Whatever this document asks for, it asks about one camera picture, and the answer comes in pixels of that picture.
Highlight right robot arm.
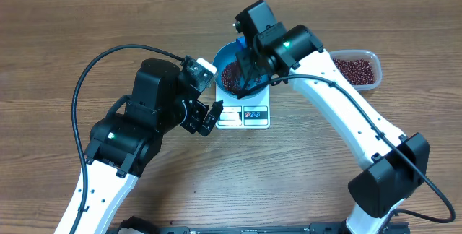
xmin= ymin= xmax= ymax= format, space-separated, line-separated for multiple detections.
xmin=235 ymin=22 xmax=430 ymax=233

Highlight red beans in container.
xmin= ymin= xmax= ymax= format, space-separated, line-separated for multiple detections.
xmin=333 ymin=58 xmax=375 ymax=85

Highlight white digital kitchen scale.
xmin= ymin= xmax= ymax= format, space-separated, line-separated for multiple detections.
xmin=216 ymin=85 xmax=271 ymax=129

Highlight clear plastic bean container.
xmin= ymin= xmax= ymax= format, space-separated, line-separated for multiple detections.
xmin=330 ymin=50 xmax=383 ymax=91

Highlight red beans in bowl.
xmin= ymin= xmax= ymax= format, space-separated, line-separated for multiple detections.
xmin=220 ymin=61 xmax=245 ymax=95

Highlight blue metal bowl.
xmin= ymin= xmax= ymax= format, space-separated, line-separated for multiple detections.
xmin=213 ymin=41 xmax=269 ymax=106

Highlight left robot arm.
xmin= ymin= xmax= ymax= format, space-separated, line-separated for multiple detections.
xmin=56 ymin=56 xmax=223 ymax=233

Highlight blue plastic scoop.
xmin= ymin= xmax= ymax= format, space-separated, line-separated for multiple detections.
xmin=235 ymin=36 xmax=247 ymax=51

